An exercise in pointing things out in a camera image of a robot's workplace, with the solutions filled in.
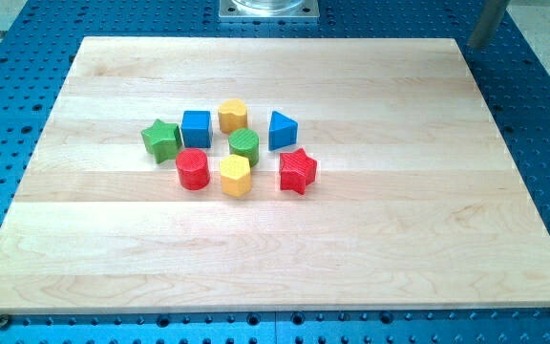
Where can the grey metal rod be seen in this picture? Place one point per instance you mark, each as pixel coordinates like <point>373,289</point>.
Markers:
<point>487,23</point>

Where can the green star block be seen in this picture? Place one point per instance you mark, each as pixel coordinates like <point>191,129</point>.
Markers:
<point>162,140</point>

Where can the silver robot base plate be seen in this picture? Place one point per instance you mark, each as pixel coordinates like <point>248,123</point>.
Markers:
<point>268,9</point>

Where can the yellow hexagon block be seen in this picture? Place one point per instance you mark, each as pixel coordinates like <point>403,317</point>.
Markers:
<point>235,175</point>

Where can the red star block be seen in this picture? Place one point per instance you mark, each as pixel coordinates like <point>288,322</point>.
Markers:
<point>297,170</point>

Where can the yellow heart block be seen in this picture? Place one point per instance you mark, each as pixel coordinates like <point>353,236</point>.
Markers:
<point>232,115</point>

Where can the blue cube block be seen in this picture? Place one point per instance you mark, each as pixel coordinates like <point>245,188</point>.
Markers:
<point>197,129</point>

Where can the blue triangle block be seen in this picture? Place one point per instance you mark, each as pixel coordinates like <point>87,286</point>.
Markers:
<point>282,131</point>

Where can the green cylinder block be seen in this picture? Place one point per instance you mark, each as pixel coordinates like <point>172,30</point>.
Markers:
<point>245,142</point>

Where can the red cylinder block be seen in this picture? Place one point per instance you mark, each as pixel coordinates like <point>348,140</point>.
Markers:
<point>193,169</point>

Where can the large wooden board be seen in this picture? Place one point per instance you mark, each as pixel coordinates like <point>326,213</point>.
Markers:
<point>417,202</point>

